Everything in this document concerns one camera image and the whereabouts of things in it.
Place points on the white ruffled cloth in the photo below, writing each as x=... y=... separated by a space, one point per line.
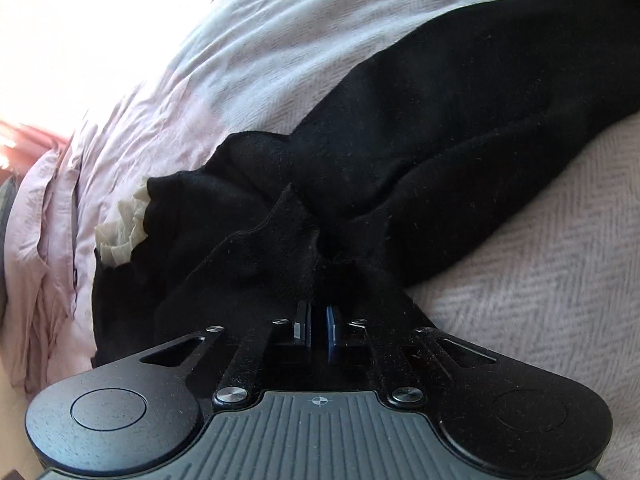
x=120 y=232

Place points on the grey checked pillow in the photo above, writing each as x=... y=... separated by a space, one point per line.
x=5 y=220

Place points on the folded mauve sheet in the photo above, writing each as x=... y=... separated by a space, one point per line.
x=45 y=260

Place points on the black garment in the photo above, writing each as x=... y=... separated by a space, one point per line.
x=425 y=135

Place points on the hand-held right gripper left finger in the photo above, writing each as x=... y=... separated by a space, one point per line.
x=302 y=327

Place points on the pink grey bed cover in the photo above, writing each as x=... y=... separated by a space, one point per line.
x=550 y=270

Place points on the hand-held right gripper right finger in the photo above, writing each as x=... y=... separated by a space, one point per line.
x=333 y=332

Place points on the pink curtain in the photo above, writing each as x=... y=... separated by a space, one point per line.
x=22 y=142

